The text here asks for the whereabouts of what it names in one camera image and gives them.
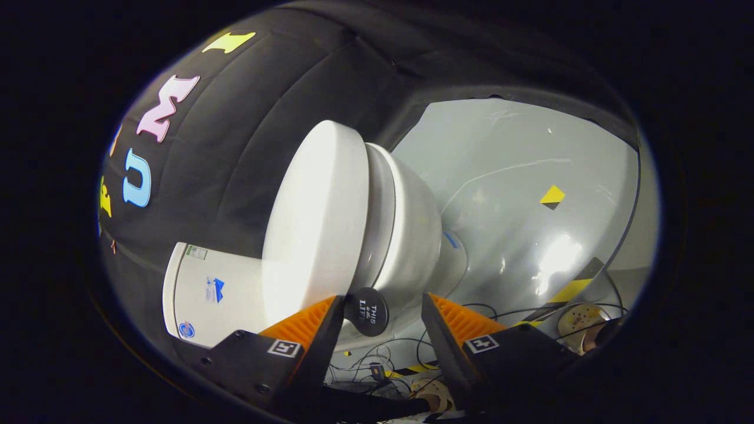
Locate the round black lid knob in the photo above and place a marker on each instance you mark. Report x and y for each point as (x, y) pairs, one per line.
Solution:
(366, 312)

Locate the yellow black square floor sticker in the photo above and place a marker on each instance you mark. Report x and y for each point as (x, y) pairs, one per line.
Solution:
(552, 196)

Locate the yellow black floor tape strip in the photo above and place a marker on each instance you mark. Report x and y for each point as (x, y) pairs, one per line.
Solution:
(571, 288)

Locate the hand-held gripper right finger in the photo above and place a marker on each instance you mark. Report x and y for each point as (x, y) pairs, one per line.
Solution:
(450, 359)

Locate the beige perforated slipper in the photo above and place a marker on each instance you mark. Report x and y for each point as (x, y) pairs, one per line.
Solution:
(580, 324)
(437, 397)

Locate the person's dark trouser leg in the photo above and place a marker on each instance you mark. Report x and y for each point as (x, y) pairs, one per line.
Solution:
(377, 405)

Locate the white toilet seat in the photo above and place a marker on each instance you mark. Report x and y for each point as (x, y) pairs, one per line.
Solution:
(380, 218)

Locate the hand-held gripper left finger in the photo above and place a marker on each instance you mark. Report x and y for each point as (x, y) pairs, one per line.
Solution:
(315, 359)

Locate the black backdrop cloth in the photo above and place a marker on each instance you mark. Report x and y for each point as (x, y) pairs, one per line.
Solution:
(235, 129)

